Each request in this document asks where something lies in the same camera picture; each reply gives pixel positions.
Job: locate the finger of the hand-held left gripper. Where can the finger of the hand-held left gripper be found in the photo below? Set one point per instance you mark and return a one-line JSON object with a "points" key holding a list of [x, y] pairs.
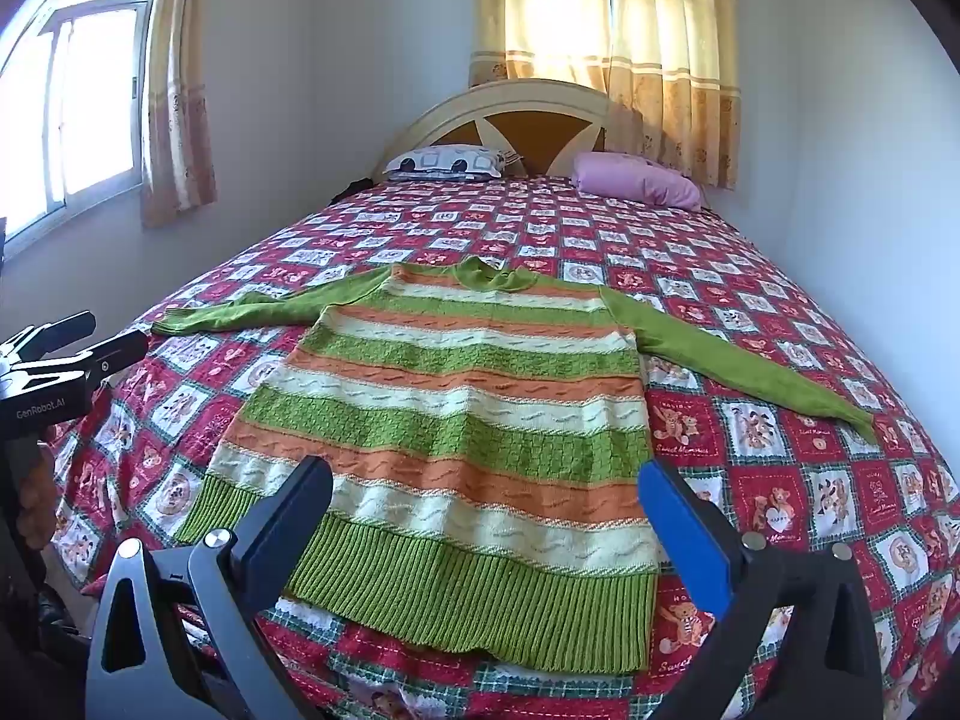
{"points": [[64, 330], [112, 357]]}

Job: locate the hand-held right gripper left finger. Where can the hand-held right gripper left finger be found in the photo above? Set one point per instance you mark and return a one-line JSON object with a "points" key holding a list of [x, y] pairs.
{"points": [[289, 525]]}

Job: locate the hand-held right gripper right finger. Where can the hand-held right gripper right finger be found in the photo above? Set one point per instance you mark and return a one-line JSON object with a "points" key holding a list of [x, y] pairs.
{"points": [[686, 540]]}

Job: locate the green orange striped knit sweater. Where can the green orange striped knit sweater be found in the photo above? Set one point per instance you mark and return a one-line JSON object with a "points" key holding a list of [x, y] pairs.
{"points": [[465, 420]]}

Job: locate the person's left hand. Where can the person's left hand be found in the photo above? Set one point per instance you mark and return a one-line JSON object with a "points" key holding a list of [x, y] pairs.
{"points": [[36, 499]]}

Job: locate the red patchwork printed bedspread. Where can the red patchwork printed bedspread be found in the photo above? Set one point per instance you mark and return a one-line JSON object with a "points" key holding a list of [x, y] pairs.
{"points": [[757, 495]]}

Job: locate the sliding glass window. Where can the sliding glass window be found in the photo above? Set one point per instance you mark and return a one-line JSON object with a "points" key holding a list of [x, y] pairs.
{"points": [[82, 112]]}

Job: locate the narrow yellow patterned curtain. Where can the narrow yellow patterned curtain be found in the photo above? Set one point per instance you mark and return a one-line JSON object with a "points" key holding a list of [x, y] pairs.
{"points": [[176, 90]]}

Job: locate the dark cloth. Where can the dark cloth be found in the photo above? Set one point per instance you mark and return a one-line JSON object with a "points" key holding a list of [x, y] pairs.
{"points": [[351, 190]]}

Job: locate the pink pillow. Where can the pink pillow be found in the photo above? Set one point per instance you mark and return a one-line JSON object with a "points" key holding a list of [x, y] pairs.
{"points": [[637, 180]]}

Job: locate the white patterned pillow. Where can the white patterned pillow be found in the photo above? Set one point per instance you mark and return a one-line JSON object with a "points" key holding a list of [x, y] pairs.
{"points": [[442, 161]]}

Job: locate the cream and brown wooden headboard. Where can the cream and brown wooden headboard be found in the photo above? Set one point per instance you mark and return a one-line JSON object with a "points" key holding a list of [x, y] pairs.
{"points": [[525, 127]]}

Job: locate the wide yellow patterned curtain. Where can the wide yellow patterned curtain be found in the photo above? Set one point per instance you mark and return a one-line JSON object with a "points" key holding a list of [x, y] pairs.
{"points": [[675, 90]]}

